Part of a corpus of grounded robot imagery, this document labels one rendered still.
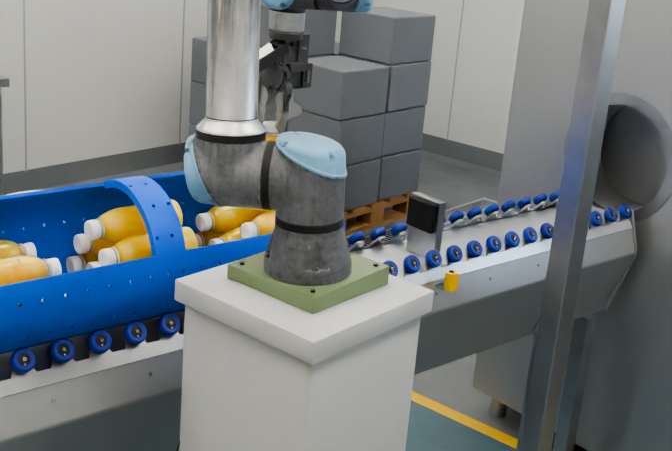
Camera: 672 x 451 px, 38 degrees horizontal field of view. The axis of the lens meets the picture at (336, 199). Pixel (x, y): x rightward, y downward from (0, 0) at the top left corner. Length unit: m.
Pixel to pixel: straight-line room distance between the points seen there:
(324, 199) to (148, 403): 0.62
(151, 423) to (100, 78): 4.20
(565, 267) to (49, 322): 1.22
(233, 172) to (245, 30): 0.23
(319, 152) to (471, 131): 5.59
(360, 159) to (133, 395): 3.57
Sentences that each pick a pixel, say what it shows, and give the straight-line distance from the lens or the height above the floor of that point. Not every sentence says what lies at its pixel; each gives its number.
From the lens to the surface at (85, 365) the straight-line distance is 1.90.
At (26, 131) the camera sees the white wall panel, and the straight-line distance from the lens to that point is 5.84.
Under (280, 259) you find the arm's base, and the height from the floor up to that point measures 1.21.
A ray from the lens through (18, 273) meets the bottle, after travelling 1.80.
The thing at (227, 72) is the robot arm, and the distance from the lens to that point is 1.59.
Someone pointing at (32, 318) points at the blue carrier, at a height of 1.06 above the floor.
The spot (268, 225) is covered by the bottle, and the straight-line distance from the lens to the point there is 2.07.
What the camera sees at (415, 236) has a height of 0.97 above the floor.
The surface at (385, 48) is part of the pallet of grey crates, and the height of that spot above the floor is 1.02.
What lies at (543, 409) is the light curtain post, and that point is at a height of 0.61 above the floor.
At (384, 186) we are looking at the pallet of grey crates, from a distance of 5.61.
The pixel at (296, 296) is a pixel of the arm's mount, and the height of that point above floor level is 1.17.
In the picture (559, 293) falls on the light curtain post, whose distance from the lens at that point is 2.44.
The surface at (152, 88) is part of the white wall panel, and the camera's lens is 6.32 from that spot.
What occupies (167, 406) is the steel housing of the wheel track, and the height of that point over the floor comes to 0.80.
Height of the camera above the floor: 1.80
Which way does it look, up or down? 17 degrees down
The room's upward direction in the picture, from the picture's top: 5 degrees clockwise
